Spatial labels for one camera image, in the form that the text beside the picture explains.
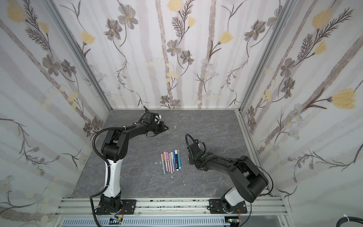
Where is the light blue marker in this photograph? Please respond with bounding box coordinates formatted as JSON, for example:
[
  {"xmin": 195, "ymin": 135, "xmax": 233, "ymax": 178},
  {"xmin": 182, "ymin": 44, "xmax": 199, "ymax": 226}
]
[{"xmin": 176, "ymin": 150, "xmax": 182, "ymax": 169}]

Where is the black marker white cap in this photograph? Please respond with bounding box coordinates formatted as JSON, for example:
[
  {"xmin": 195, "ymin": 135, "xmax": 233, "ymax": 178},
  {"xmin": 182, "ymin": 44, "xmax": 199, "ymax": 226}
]
[{"xmin": 175, "ymin": 150, "xmax": 179, "ymax": 171}]

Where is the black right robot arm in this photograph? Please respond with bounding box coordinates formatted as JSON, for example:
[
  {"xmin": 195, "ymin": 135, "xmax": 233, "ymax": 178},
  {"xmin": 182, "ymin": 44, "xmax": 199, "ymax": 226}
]
[{"xmin": 187, "ymin": 141, "xmax": 268, "ymax": 213}]

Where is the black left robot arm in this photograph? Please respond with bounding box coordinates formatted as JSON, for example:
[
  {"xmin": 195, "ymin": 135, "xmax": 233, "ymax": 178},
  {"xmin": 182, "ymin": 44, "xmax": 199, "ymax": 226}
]
[{"xmin": 90, "ymin": 108, "xmax": 169, "ymax": 215}]

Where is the dark blue pen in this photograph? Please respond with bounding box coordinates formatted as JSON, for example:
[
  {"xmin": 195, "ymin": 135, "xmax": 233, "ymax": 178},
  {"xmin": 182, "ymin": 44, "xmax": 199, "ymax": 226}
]
[{"xmin": 173, "ymin": 150, "xmax": 177, "ymax": 171}]

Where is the purple cap pink pen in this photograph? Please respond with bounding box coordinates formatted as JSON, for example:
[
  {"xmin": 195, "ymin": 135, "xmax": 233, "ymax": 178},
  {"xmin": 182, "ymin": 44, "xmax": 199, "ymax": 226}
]
[{"xmin": 166, "ymin": 152, "xmax": 172, "ymax": 172}]

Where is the green cap pen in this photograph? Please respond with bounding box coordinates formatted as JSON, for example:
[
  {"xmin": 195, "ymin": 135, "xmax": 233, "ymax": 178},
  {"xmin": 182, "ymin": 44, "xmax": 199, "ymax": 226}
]
[{"xmin": 168, "ymin": 153, "xmax": 173, "ymax": 173}]

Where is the beige cap blue pen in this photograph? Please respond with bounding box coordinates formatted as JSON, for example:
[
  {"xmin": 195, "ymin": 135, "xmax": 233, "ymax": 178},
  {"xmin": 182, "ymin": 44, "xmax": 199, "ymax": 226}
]
[{"xmin": 161, "ymin": 154, "xmax": 166, "ymax": 174}]

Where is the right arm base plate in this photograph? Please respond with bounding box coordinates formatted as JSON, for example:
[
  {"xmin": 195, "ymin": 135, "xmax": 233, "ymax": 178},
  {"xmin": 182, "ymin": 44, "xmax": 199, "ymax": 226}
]
[{"xmin": 207, "ymin": 199, "xmax": 248, "ymax": 214}]

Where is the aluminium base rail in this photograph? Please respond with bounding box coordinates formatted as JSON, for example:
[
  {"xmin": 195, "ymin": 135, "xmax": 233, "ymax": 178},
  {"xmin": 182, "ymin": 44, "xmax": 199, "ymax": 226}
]
[{"xmin": 54, "ymin": 196, "xmax": 288, "ymax": 218}]

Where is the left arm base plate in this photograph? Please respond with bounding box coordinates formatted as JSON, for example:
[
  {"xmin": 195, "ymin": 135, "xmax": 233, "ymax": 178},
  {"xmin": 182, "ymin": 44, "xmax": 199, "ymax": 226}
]
[{"xmin": 96, "ymin": 199, "xmax": 137, "ymax": 215}]

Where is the black corrugated left cable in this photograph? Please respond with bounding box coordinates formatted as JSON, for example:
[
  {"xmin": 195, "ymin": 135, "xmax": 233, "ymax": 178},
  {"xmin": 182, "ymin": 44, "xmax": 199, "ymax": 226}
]
[{"xmin": 89, "ymin": 126, "xmax": 125, "ymax": 227}]

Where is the white vented cable duct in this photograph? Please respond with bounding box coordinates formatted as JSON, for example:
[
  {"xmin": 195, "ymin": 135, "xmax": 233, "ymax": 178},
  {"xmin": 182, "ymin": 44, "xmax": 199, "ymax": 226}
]
[{"xmin": 60, "ymin": 217, "xmax": 231, "ymax": 227}]

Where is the aluminium corner post left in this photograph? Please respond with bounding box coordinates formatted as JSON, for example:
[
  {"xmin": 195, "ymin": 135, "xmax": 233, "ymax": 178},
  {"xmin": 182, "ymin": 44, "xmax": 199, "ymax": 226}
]
[{"xmin": 42, "ymin": 1, "xmax": 113, "ymax": 112}]

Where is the aluminium corner post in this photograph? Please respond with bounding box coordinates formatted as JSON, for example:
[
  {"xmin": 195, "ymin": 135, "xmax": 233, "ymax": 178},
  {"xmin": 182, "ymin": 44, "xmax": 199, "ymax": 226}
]
[
  {"xmin": 42, "ymin": 1, "xmax": 113, "ymax": 112},
  {"xmin": 238, "ymin": 0, "xmax": 297, "ymax": 112}
]

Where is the black cable bottom right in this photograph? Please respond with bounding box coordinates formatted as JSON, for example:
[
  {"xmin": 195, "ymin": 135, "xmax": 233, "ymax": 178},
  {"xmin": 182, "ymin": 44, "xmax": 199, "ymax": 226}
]
[{"xmin": 336, "ymin": 215, "xmax": 363, "ymax": 227}]

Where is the aluminium corner post right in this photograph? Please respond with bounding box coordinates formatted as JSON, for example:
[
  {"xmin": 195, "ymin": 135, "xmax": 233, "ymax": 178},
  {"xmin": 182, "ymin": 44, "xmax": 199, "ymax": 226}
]
[{"xmin": 238, "ymin": 0, "xmax": 297, "ymax": 112}]

